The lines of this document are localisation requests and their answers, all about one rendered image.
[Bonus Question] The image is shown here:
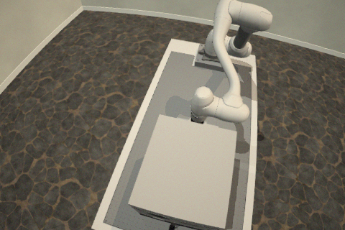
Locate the grey benchtop instrument with drawer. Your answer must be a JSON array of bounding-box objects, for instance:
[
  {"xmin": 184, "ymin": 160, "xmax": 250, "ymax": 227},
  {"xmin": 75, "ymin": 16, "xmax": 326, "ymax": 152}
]
[{"xmin": 128, "ymin": 114, "xmax": 237, "ymax": 230}]

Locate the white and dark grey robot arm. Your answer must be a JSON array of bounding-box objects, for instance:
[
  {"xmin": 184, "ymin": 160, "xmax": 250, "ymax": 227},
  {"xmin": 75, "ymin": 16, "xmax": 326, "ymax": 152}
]
[{"xmin": 190, "ymin": 0, "xmax": 272, "ymax": 123}]

